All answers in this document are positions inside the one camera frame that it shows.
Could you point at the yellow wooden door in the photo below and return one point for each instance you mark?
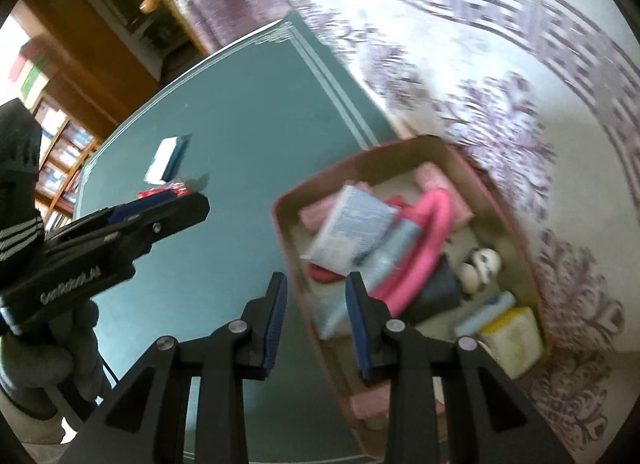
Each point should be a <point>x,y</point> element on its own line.
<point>175,23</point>

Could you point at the white curtain purple pattern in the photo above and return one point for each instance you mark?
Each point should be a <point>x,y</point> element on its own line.
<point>550,93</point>

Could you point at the pink comb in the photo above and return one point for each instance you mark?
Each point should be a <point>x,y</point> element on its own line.
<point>435,178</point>

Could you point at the red candy wrapper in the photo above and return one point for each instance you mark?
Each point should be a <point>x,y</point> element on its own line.
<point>178,187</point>

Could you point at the wooden bookshelf with books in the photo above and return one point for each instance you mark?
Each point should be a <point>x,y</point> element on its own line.
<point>65,158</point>

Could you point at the pink bendy foam roller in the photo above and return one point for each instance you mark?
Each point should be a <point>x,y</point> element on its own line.
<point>430,234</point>

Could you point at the white tissue packet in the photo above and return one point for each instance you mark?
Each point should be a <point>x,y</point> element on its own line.
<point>350,229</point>

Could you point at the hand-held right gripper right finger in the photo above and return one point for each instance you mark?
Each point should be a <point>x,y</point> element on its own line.
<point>355,329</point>

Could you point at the person's left hand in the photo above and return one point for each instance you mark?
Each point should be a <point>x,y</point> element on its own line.
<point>50,364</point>

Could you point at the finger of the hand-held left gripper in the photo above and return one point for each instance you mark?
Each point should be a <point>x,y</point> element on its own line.
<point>170,221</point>
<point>140,206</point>

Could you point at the yellow white sponge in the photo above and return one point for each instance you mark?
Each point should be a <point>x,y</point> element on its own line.
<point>515,344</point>

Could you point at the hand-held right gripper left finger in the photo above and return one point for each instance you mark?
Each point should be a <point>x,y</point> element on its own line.
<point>277,324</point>

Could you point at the blue white small box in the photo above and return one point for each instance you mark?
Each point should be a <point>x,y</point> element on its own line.
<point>167,156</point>

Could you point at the pink tin box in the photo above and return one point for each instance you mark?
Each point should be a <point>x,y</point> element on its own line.
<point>515,269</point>

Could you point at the short light blue tube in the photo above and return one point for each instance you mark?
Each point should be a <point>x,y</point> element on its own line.
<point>487,313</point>

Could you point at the brown wooden door frame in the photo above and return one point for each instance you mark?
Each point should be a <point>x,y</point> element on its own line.
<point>90,58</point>

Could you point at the long light blue tube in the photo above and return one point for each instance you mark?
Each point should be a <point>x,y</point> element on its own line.
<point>385,259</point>

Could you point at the round brass doorknob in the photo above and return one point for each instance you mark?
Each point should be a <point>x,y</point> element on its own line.
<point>148,3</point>

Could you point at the green box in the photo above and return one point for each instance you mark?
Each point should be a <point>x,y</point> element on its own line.
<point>39,81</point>

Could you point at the black pouch in tin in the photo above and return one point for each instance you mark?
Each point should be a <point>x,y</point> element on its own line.
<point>435,294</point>

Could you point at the panda toy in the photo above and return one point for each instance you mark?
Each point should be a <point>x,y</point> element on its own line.
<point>482,261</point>

